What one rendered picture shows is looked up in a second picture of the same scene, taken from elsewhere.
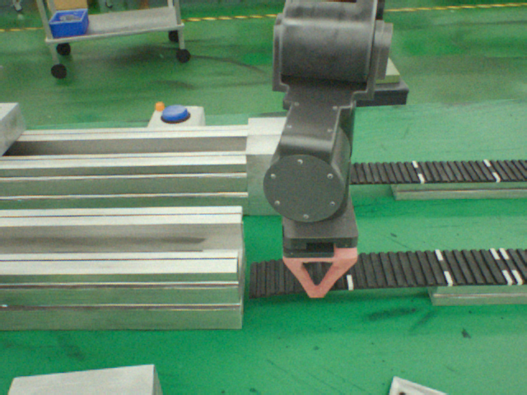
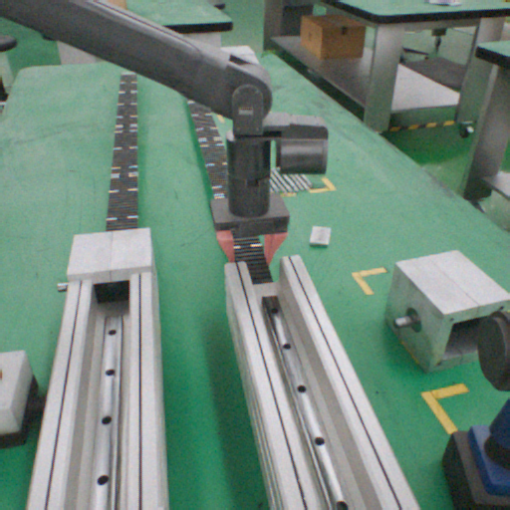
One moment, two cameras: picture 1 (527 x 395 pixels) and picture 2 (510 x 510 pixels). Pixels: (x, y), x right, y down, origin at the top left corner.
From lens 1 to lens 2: 0.73 m
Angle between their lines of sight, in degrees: 80
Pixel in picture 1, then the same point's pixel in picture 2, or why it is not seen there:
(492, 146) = (60, 198)
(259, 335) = not seen: hidden behind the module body
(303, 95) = (277, 122)
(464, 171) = (125, 200)
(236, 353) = not seen: hidden behind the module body
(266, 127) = (93, 260)
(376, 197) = not seen: hidden behind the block
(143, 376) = (404, 264)
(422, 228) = (173, 233)
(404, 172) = (124, 223)
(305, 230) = (280, 209)
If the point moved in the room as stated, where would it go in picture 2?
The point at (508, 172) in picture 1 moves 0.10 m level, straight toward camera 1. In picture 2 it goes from (127, 185) to (176, 193)
